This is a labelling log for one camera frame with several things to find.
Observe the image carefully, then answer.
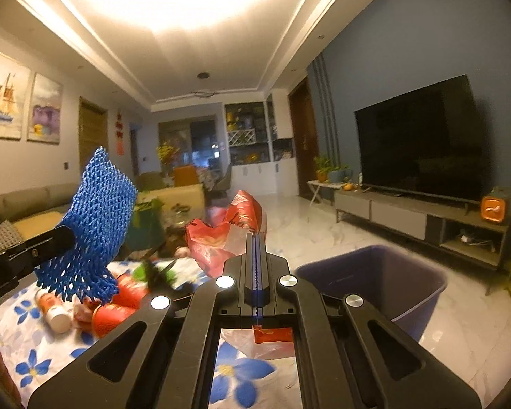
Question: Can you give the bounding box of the white display cabinet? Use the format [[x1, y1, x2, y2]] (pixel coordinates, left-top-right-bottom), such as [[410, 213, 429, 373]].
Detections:
[[224, 101, 299, 194]]

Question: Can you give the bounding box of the purple plastic bin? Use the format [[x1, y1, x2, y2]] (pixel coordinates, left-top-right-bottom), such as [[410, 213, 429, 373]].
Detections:
[[296, 245, 448, 344]]

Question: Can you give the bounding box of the white orange bottle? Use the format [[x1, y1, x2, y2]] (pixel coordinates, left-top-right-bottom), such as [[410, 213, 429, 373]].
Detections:
[[35, 289, 72, 333]]

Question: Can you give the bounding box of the red wall decoration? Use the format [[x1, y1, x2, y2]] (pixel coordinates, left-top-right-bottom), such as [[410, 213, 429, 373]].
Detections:
[[115, 111, 126, 156]]

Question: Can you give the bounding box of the orange chair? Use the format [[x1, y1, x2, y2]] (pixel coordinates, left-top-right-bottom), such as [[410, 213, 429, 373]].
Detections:
[[174, 166, 199, 187]]

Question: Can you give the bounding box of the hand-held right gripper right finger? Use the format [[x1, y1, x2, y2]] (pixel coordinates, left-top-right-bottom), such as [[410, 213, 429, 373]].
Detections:
[[256, 232, 482, 409]]

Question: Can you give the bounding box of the light wooden door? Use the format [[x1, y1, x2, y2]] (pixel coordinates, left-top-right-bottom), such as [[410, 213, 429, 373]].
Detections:
[[79, 97, 109, 175]]

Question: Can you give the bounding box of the sailboat painting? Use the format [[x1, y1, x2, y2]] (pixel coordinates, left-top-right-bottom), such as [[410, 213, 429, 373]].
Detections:
[[0, 45, 31, 140]]

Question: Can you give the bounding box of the yellow upholstered seat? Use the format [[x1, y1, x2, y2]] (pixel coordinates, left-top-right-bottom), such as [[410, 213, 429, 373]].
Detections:
[[138, 184, 205, 222]]

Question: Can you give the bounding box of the red plastic bag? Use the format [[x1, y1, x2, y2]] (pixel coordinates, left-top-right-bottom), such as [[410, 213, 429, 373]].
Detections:
[[185, 190, 296, 361]]

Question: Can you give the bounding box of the blue foam net sleeve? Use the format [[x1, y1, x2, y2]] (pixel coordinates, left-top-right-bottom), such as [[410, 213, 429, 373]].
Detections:
[[36, 147, 138, 305]]

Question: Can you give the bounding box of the green plant in teal pot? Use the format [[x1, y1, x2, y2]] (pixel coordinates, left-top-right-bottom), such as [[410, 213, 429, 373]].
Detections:
[[130, 198, 167, 251]]

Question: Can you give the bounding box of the grey television cabinet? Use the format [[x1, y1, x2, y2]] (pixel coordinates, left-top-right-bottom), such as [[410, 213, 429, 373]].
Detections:
[[334, 187, 511, 297]]

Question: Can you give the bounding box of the pink bag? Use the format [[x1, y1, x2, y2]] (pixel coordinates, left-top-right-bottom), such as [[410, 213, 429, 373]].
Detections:
[[206, 207, 231, 226]]

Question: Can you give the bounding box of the yellow cushion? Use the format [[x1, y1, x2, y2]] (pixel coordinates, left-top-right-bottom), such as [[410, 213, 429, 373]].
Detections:
[[13, 211, 71, 239]]

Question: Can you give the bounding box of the grey patterned cushion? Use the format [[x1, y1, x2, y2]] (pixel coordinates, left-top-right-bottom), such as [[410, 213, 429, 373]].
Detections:
[[0, 222, 24, 260]]

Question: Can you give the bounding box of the grey sofa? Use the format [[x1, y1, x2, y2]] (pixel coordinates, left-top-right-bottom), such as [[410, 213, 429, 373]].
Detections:
[[0, 183, 86, 260]]

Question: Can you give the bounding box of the white folding table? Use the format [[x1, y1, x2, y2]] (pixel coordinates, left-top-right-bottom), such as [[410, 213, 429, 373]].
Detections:
[[307, 179, 345, 205]]

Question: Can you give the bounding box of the plant in orange pot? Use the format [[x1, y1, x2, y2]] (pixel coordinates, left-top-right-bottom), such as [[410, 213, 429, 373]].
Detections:
[[314, 155, 332, 183]]

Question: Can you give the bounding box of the purple painting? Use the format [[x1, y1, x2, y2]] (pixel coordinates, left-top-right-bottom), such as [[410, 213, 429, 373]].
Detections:
[[27, 72, 64, 143]]

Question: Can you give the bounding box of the white cable bundle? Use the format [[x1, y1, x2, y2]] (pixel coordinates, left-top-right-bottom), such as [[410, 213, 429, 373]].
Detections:
[[460, 232, 495, 248]]

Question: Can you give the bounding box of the yellow flower bouquet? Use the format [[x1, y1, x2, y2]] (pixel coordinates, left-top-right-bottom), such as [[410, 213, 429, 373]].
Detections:
[[157, 141, 180, 167]]

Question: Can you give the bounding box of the dark wooden door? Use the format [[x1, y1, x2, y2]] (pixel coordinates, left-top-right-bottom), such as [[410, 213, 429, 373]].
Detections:
[[288, 77, 320, 197]]

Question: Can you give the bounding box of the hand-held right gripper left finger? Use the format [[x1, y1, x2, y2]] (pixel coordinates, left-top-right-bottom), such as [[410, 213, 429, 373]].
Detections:
[[28, 232, 257, 409]]

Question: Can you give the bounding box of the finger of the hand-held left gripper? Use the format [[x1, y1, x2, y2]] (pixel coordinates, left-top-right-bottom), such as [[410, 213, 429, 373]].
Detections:
[[9, 225, 76, 267]]

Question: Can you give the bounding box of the plant in blue pot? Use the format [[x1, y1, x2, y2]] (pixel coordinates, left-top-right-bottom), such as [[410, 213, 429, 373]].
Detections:
[[329, 164, 351, 184]]

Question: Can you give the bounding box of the green wrapper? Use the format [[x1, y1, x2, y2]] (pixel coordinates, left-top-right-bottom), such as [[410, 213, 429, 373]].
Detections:
[[132, 262, 160, 284]]

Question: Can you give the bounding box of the black television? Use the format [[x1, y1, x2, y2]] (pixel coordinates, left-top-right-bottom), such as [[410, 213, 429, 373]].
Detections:
[[354, 74, 488, 203]]

